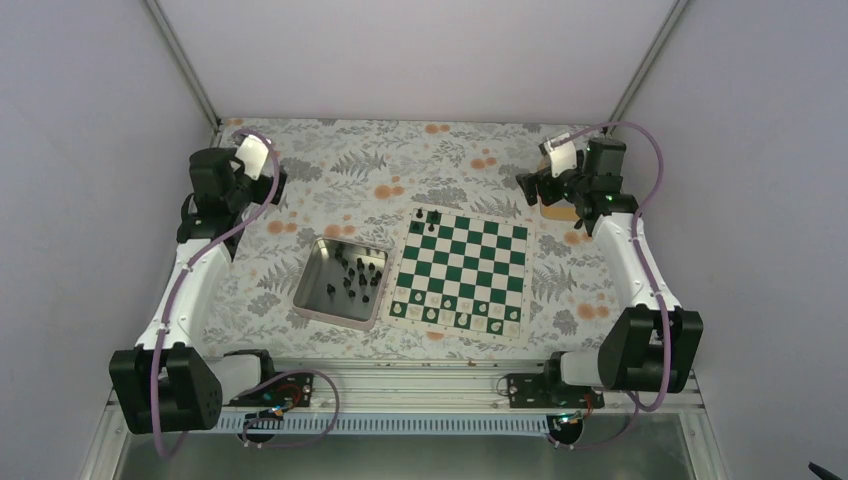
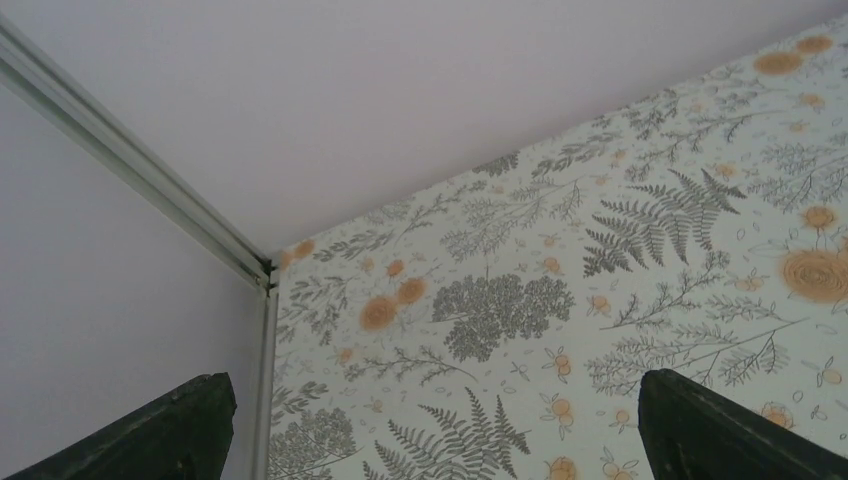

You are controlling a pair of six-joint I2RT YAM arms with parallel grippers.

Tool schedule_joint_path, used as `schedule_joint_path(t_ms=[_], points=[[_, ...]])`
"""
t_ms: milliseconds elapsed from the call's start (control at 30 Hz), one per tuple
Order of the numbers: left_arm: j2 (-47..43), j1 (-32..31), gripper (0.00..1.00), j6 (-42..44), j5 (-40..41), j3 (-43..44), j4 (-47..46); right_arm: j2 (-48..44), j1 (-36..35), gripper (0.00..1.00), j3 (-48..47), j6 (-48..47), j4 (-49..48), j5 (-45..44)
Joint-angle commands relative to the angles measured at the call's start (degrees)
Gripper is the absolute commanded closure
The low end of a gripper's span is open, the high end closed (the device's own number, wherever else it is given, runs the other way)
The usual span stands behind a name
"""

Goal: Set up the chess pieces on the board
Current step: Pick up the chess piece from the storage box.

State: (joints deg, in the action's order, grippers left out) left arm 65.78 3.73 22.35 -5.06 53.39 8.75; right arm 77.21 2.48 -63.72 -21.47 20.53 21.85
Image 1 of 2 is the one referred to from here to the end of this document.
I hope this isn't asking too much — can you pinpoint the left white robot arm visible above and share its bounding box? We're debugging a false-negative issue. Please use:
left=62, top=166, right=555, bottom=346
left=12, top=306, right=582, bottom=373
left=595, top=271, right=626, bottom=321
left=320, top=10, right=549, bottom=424
left=108, top=135, right=286, bottom=434

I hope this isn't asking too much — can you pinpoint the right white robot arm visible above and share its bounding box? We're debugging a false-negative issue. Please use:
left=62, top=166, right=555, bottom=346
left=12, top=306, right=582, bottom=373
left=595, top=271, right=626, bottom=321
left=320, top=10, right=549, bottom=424
left=516, top=138, right=703, bottom=407

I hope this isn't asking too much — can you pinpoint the yellow metal tray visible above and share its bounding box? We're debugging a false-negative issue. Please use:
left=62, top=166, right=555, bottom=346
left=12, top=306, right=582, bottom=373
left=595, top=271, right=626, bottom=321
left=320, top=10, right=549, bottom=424
left=537, top=157, right=579, bottom=222

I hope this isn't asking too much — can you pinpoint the floral tablecloth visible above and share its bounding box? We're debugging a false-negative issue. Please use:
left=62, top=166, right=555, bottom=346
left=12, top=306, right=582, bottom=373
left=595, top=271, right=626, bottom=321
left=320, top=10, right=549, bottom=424
left=201, top=118, right=627, bottom=362

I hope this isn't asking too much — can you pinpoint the pink metal tray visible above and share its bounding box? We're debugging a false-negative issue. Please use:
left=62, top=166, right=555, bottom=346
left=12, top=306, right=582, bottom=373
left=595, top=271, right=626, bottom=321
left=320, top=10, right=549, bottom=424
left=293, top=237, right=393, bottom=332

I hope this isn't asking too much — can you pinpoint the green white chessboard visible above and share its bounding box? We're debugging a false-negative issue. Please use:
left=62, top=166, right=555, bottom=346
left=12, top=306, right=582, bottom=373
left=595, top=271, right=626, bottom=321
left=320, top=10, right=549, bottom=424
left=380, top=203, right=535, bottom=347

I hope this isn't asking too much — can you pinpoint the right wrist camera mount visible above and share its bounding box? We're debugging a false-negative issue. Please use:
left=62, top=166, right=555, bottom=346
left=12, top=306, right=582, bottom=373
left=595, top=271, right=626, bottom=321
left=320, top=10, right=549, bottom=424
left=539, top=134, right=578, bottom=178

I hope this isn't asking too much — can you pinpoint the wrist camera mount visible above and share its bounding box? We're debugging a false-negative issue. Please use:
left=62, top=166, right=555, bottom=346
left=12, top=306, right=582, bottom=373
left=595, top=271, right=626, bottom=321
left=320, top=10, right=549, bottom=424
left=234, top=134, right=270, bottom=181
left=539, top=134, right=578, bottom=178

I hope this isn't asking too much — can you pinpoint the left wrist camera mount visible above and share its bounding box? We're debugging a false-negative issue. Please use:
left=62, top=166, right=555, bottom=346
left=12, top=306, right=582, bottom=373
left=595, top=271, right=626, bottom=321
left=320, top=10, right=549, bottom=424
left=234, top=134, right=270, bottom=181

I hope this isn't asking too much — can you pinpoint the left aluminium corner post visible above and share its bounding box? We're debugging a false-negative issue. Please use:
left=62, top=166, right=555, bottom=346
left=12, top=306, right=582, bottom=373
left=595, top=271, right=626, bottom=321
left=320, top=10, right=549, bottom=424
left=142, top=0, right=221, bottom=133

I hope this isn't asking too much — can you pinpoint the aluminium corner post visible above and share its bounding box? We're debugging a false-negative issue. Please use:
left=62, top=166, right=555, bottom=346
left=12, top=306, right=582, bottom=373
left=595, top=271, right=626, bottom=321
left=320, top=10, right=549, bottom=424
left=142, top=0, right=221, bottom=133
left=608, top=0, right=691, bottom=121

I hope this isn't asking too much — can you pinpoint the right aluminium corner post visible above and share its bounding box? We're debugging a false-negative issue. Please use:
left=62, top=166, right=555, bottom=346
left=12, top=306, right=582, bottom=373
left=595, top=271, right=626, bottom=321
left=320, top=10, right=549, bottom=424
left=608, top=0, right=691, bottom=121

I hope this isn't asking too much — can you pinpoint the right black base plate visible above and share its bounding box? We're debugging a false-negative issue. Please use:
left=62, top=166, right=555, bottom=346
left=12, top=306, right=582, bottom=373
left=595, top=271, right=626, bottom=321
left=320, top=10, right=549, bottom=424
left=495, top=373, right=605, bottom=409

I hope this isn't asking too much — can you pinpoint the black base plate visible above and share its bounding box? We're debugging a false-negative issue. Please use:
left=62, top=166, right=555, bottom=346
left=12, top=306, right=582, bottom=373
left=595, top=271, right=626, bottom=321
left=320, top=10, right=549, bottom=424
left=495, top=373, right=605, bottom=409
left=228, top=373, right=314, bottom=409

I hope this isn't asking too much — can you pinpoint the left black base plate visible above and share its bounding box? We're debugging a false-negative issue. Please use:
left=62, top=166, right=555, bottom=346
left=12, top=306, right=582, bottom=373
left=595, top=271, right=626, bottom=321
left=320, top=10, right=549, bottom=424
left=228, top=373, right=314, bottom=409

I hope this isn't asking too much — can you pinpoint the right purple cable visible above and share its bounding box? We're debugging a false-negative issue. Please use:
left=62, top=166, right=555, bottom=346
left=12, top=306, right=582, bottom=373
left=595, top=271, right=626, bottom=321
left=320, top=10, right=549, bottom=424
left=563, top=120, right=674, bottom=413

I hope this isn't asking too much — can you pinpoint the aluminium rail frame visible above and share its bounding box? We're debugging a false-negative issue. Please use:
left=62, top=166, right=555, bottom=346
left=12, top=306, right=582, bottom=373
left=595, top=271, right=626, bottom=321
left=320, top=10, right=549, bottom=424
left=82, top=360, right=726, bottom=479

